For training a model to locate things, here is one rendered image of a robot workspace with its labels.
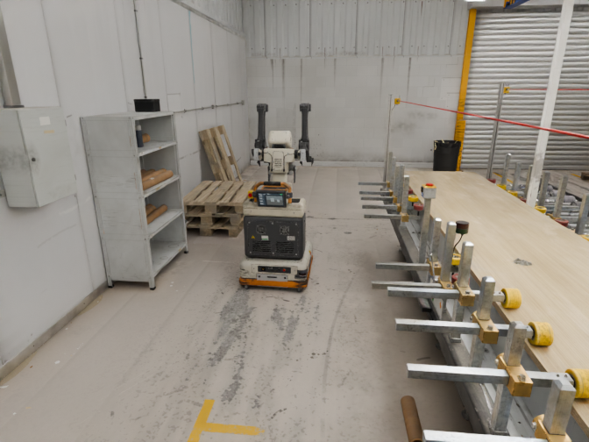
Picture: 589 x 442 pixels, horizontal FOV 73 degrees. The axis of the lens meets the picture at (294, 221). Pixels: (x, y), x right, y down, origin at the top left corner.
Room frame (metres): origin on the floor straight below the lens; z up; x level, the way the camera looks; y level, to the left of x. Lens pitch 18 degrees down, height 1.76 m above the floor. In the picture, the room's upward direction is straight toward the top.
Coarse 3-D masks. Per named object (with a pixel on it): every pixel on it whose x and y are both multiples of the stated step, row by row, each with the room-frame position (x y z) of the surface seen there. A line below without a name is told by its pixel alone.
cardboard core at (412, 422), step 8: (408, 400) 1.82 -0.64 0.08; (408, 408) 1.76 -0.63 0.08; (408, 416) 1.71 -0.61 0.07; (416, 416) 1.71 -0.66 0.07; (408, 424) 1.66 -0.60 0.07; (416, 424) 1.65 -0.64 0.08; (408, 432) 1.62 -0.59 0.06; (416, 432) 1.60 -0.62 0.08; (408, 440) 1.58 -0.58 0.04; (416, 440) 1.61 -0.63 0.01
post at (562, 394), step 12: (552, 384) 0.77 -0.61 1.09; (564, 384) 0.75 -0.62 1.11; (552, 396) 0.76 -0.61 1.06; (564, 396) 0.74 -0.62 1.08; (552, 408) 0.75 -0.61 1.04; (564, 408) 0.74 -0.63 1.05; (552, 420) 0.74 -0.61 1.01; (564, 420) 0.74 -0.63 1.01; (552, 432) 0.74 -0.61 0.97; (564, 432) 0.74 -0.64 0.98
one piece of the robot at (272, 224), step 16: (288, 192) 3.32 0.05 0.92; (256, 208) 3.34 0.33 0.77; (272, 208) 3.32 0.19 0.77; (288, 208) 3.30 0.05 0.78; (304, 208) 3.41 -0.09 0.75; (256, 224) 3.34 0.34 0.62; (272, 224) 3.32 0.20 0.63; (288, 224) 3.30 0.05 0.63; (304, 224) 3.42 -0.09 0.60; (256, 240) 3.34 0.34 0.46; (272, 240) 3.32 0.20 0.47; (288, 240) 3.30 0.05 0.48; (304, 240) 3.42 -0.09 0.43; (256, 256) 3.35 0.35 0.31; (272, 256) 3.32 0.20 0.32; (288, 256) 3.30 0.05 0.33
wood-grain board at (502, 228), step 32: (416, 192) 3.36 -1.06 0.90; (448, 192) 3.35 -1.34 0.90; (480, 192) 3.35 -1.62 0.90; (480, 224) 2.50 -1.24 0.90; (512, 224) 2.50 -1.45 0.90; (544, 224) 2.50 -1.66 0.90; (480, 256) 1.96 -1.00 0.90; (512, 256) 1.96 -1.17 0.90; (544, 256) 1.96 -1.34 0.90; (576, 256) 1.96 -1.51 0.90; (512, 288) 1.61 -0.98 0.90; (544, 288) 1.61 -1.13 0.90; (576, 288) 1.60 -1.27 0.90; (512, 320) 1.34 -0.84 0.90; (544, 320) 1.34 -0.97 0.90; (576, 320) 1.34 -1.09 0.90; (544, 352) 1.15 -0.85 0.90; (576, 352) 1.15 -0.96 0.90; (576, 416) 0.88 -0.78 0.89
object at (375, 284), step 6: (372, 282) 1.74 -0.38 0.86; (378, 282) 1.74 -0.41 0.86; (384, 282) 1.74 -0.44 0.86; (390, 282) 1.74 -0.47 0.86; (396, 282) 1.74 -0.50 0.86; (402, 282) 1.74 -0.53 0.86; (408, 282) 1.74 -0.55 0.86; (414, 282) 1.74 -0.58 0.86; (420, 282) 1.74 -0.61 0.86; (372, 288) 1.74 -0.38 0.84; (378, 288) 1.73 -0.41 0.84; (384, 288) 1.73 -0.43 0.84; (420, 288) 1.71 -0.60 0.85; (426, 288) 1.71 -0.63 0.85; (432, 288) 1.71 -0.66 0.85; (438, 288) 1.70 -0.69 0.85
